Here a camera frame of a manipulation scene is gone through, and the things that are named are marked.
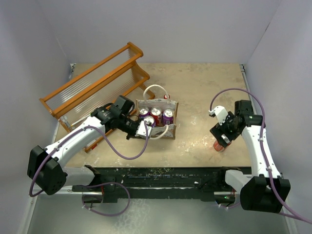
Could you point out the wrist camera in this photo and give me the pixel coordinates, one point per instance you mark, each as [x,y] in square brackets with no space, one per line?
[220,113]
[144,130]

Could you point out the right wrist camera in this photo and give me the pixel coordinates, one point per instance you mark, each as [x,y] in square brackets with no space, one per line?
[220,113]

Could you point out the orange wooden shelf rack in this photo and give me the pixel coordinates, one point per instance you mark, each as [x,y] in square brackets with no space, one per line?
[118,74]

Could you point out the purple Fanta can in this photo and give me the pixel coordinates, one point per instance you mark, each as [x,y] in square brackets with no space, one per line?
[167,116]
[143,111]
[150,121]

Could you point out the red Coke can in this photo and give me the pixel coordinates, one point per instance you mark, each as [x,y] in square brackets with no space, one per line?
[220,148]
[156,113]

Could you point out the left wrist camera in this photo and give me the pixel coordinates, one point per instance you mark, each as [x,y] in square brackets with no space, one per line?
[144,130]

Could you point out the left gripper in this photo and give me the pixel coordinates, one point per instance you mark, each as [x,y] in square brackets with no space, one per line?
[130,136]

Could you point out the black aluminium base frame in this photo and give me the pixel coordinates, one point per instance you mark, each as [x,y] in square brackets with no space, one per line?
[202,183]

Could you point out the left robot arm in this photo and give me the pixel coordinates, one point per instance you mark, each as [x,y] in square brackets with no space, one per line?
[47,166]

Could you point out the canvas jute tote bag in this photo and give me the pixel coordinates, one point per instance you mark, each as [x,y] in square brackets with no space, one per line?
[162,131]

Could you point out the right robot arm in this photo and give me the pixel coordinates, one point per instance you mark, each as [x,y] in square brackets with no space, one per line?
[259,191]

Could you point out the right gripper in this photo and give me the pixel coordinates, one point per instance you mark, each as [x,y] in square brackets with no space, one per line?
[218,130]

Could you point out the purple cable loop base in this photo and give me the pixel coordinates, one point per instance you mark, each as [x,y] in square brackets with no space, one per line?
[110,197]

